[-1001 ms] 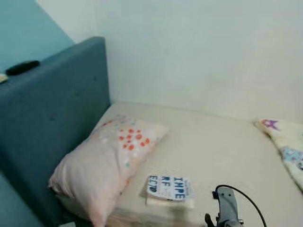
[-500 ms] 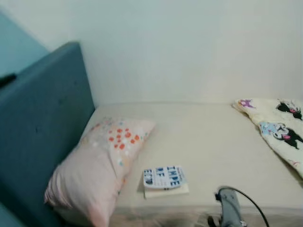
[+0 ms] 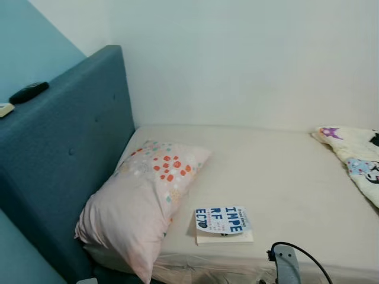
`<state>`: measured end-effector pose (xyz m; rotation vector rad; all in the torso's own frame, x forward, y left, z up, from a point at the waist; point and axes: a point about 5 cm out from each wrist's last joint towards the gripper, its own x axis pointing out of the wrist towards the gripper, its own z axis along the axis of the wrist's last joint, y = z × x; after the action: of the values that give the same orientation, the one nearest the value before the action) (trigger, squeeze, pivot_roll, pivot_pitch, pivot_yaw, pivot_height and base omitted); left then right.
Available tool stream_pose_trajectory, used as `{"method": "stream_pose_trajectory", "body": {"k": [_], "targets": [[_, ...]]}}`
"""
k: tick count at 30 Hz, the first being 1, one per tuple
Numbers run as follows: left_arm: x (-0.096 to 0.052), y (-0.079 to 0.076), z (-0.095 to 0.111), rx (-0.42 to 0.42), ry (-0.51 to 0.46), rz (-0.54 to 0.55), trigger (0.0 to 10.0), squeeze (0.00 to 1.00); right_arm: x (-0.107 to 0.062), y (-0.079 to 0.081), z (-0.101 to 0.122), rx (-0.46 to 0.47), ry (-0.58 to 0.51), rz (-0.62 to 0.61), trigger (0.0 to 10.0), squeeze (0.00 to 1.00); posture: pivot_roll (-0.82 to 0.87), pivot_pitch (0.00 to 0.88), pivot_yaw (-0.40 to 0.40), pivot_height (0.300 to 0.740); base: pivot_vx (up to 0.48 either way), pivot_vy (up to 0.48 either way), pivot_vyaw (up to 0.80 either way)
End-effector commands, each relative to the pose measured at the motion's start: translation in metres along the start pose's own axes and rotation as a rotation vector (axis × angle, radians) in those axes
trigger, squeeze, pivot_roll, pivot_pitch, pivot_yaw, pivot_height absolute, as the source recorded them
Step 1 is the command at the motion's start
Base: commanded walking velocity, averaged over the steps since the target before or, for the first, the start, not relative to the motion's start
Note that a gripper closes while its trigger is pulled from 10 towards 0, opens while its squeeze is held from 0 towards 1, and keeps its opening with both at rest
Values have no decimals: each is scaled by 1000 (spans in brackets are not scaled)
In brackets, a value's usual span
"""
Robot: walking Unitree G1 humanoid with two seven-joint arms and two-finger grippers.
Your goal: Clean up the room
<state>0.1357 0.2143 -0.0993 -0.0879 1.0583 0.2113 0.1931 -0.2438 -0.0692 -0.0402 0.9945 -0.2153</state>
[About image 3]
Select cream cartoon print blanket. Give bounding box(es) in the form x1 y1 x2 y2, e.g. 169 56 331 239
311 126 379 208

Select white book with blue letters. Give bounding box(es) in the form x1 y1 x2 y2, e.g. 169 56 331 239
194 205 255 245

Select pink pillow with dots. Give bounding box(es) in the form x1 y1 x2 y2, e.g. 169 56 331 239
75 140 213 283

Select mattress with beige sheet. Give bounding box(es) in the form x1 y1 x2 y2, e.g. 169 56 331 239
89 124 379 284

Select teal upholstered headboard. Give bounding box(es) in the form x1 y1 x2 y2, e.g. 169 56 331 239
0 46 137 284

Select black remote control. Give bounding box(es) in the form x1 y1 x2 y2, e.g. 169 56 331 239
8 82 50 105

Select white remote control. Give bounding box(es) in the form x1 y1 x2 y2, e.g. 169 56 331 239
0 103 15 118

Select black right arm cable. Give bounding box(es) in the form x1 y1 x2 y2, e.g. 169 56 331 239
266 241 333 284

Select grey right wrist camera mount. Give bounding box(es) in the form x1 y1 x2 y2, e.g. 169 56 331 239
271 244 301 284

